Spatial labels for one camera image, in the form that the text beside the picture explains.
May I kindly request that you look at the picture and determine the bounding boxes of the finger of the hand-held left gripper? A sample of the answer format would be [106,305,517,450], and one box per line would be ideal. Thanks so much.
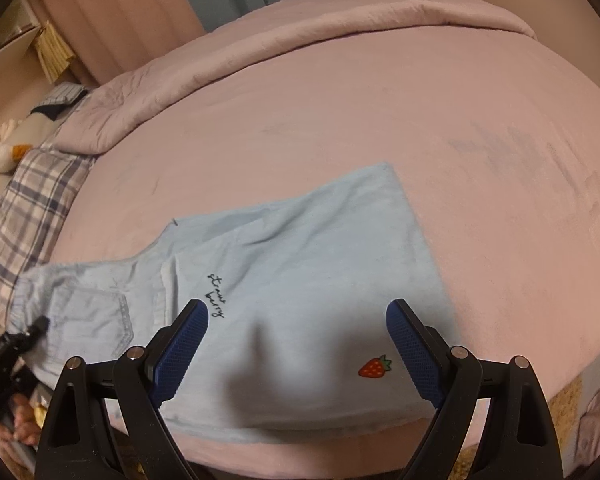
[2,315,51,357]

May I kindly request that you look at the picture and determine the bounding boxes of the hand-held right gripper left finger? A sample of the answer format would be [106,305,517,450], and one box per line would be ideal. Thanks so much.
[34,298,210,480]

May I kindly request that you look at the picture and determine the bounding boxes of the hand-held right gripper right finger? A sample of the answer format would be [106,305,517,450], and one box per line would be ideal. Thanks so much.
[385,298,566,480]

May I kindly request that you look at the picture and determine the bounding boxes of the light blue strawberry pants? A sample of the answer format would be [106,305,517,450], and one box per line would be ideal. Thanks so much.
[5,161,463,445]

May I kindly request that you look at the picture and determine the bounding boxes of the person's left hand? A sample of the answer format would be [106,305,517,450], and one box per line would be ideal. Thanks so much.
[0,399,48,447]

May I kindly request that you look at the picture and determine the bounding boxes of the plaid pillow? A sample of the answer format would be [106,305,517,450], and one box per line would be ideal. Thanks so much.
[0,142,98,331]

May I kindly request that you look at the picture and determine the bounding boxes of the patterned rug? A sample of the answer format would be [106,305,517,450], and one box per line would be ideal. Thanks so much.
[547,375,600,466]

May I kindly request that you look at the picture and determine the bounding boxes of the white plush toy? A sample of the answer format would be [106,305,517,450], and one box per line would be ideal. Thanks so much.
[0,112,66,221]

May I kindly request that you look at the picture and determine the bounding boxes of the folded blue plaid cloth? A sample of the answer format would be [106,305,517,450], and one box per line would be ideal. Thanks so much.
[30,82,93,121]

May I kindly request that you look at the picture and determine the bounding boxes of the yellow hanging cloth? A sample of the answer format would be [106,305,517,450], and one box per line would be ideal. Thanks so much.
[34,20,77,82]

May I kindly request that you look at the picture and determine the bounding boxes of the white cabinet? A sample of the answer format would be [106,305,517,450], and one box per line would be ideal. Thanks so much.
[0,0,46,66]

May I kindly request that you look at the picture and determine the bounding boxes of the pink quilt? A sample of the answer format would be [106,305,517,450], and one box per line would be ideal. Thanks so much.
[55,0,538,155]

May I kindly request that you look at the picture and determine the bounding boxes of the pink curtain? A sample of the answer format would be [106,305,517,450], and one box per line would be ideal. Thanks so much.
[22,0,206,86]

